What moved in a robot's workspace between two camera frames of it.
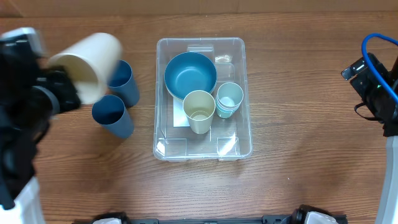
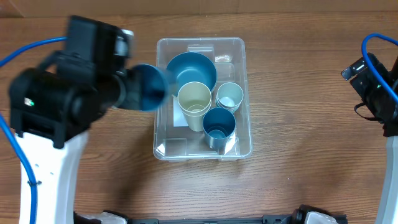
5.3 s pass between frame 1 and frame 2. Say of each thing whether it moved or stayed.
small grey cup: stayed
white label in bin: stayed
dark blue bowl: stayed
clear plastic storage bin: stayed
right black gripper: stayed
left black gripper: moved
